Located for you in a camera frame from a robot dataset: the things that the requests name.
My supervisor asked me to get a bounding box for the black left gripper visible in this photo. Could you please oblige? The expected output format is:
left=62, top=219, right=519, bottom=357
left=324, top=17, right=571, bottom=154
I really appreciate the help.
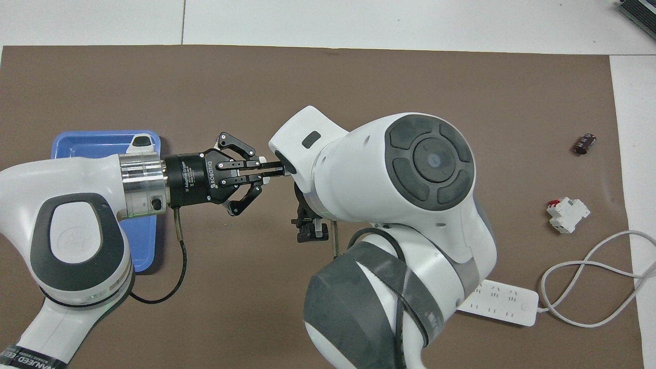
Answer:
left=164, top=149, right=283, bottom=216

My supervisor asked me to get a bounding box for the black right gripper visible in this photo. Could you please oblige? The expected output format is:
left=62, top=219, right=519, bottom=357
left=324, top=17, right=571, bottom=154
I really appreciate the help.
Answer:
left=218, top=132, right=330, bottom=243

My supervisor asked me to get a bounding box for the brown table mat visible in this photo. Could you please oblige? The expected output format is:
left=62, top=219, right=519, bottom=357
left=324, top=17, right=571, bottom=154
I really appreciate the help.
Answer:
left=0, top=45, right=645, bottom=369

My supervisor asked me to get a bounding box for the blue plastic tray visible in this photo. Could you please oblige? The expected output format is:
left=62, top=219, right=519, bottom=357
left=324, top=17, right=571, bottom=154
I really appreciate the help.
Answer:
left=51, top=130, right=163, bottom=274

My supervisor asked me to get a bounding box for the white power strip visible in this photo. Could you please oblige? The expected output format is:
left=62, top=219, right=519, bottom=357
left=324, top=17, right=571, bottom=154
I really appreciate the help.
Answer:
left=458, top=279, right=540, bottom=327

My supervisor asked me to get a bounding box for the white circuit breaker red lever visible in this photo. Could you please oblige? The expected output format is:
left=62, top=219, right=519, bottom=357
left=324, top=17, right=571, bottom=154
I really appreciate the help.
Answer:
left=546, top=197, right=591, bottom=234

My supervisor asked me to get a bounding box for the small dark cylindrical capacitor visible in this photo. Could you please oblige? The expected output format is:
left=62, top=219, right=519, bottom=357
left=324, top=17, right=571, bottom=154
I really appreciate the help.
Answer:
left=572, top=133, right=598, bottom=155

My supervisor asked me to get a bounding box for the grey ribbed device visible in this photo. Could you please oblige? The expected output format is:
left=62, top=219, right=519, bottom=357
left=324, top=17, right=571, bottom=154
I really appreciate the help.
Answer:
left=617, top=0, right=656, bottom=26

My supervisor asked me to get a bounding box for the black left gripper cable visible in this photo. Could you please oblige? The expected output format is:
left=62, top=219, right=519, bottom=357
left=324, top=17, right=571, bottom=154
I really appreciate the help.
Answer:
left=128, top=208, right=188, bottom=304

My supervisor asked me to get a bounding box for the white power strip cable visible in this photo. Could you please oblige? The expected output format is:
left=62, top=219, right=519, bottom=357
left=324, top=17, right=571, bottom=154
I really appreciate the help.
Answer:
left=536, top=230, right=656, bottom=329

